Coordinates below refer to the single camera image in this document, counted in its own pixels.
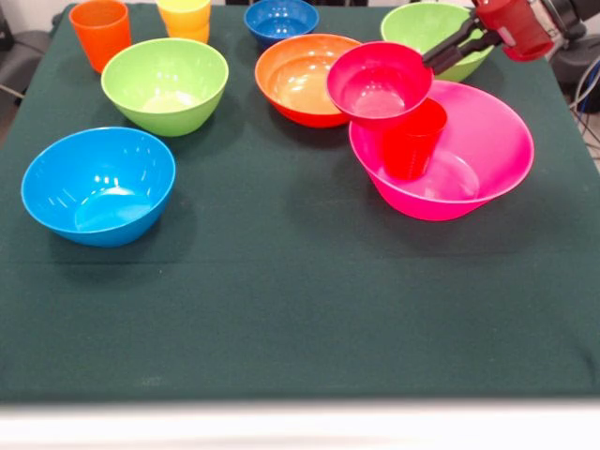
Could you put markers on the small dark blue bowl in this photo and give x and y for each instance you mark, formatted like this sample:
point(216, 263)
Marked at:
point(281, 21)

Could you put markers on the lime green bowl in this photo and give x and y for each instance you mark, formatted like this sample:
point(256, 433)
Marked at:
point(164, 117)
point(412, 23)

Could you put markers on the orange bowl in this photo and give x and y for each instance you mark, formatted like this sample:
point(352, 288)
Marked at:
point(290, 79)

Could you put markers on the red cup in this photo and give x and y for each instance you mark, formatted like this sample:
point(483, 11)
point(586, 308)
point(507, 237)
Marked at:
point(412, 150)

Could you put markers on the small crimson pink bowl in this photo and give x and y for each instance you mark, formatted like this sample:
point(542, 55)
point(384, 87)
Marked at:
point(370, 79)

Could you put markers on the dark green table cloth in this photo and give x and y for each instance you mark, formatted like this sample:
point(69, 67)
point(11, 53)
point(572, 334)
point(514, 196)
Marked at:
point(300, 328)

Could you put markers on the large magenta bowl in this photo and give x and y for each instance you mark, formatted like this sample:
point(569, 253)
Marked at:
point(487, 140)

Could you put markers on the yellow cup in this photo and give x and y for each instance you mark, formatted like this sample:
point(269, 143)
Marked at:
point(184, 14)

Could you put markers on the orange cup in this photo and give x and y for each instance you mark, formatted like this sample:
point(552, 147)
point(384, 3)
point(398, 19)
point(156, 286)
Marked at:
point(100, 33)

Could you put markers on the light blue bowl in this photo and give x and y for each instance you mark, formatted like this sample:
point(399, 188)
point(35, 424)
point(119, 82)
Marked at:
point(94, 187)

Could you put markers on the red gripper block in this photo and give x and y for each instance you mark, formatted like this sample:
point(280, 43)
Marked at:
point(515, 25)

